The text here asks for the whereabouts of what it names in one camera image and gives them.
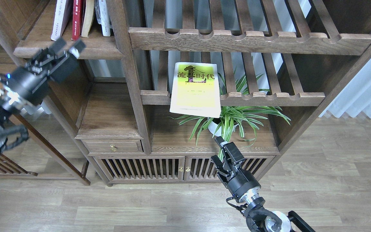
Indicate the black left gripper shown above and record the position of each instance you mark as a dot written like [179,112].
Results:
[28,85]

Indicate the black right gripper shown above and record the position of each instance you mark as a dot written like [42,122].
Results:
[243,186]

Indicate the white purple cover book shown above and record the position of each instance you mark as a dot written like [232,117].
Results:
[62,13]

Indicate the red cover book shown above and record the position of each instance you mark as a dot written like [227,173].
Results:
[77,17]

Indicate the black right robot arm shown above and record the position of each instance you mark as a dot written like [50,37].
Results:
[259,219]

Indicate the white plant pot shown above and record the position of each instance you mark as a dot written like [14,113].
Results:
[215,127]

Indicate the green spider plant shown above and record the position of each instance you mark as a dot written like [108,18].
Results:
[250,115]

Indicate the upright cream paged book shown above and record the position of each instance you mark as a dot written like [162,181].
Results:
[88,18]

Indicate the upright white book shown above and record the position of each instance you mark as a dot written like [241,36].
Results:
[103,18]

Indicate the yellow green cover book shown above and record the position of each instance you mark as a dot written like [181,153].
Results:
[195,90]

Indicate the dark wooden bookshelf unit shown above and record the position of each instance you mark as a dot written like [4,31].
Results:
[269,52]

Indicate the brass drawer knob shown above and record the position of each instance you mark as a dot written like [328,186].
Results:
[113,148]

